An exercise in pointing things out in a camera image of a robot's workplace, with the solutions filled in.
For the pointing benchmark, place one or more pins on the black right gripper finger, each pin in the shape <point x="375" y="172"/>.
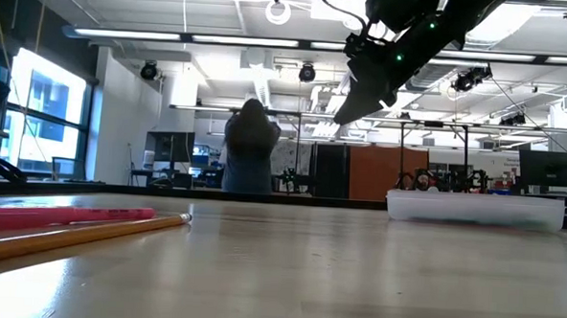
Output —
<point x="358" y="102"/>
<point x="384" y="94"/>

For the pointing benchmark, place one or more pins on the black cabinet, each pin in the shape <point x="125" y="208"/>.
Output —
<point x="331" y="170"/>

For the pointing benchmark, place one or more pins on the small black background robot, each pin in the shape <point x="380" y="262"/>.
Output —
<point x="294" y="178"/>

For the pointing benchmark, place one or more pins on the large window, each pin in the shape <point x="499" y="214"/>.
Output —
<point x="46" y="105"/>

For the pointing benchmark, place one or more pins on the brown partition panel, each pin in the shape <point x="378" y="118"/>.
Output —
<point x="388" y="173"/>

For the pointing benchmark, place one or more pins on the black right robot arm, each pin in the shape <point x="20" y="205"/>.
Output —
<point x="472" y="14"/>

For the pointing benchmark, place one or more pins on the black computer monitor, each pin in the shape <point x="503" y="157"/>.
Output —
<point x="171" y="147"/>
<point x="547" y="168"/>

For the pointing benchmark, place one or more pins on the pink and clear pencil box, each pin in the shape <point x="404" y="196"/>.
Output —
<point x="475" y="210"/>

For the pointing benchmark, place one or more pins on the black ceiling spotlight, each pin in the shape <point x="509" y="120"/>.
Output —
<point x="469" y="80"/>
<point x="149" y="70"/>
<point x="307" y="74"/>

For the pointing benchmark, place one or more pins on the orange pencil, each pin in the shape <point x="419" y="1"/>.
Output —
<point x="69" y="237"/>

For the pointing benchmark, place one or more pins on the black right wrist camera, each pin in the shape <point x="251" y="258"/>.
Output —
<point x="400" y="8"/>

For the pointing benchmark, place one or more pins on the person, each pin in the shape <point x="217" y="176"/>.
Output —
<point x="250" y="153"/>

